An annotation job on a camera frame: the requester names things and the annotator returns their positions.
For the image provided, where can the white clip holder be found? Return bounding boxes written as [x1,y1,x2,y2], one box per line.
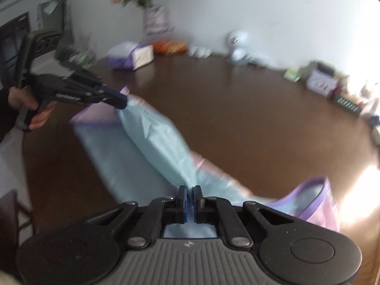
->
[188,46,211,57]

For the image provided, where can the grey shelf unit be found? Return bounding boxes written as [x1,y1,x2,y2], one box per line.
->
[37,0,73,44]

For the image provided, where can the clear box of orange snacks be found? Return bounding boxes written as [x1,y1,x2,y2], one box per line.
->
[153,40,188,54]

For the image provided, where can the small green white box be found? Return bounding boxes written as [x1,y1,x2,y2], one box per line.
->
[283,69,300,82]

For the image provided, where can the pink and blue garment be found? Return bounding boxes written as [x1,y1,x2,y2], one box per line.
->
[70,86,340,239]

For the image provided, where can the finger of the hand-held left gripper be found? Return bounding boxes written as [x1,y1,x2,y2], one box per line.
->
[99,87,128,109]

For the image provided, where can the dark box with white label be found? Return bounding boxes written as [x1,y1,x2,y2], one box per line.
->
[332,93,363,117]

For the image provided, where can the crumpled white tissue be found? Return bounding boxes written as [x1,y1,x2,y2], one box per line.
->
[346,76,369,95]

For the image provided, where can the grey tin box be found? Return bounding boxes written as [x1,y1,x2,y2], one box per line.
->
[306,67,337,97]

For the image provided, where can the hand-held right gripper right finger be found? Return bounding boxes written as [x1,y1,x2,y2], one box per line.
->
[194,186,294,249]

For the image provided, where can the white cloth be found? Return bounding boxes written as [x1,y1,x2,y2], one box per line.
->
[0,128,30,202]

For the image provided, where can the white robot figure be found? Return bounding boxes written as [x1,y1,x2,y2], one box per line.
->
[226,30,252,64]

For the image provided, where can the dark wooden chair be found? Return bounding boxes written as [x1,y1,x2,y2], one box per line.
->
[0,190,38,274]

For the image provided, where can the mottled white vase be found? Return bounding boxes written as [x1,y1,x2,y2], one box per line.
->
[142,6,170,35]

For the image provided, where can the black charger block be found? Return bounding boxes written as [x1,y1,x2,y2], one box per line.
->
[316,62,335,75]

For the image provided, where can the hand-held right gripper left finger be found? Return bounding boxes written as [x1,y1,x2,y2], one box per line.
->
[89,186,189,248]

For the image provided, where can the person's left hand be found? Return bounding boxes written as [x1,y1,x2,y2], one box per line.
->
[8,86,56,131]

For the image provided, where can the purple tissue pack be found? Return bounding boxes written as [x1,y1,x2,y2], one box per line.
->
[106,42,155,71]

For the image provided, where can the black cabinet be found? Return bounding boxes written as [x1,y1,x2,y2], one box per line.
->
[0,12,32,89]

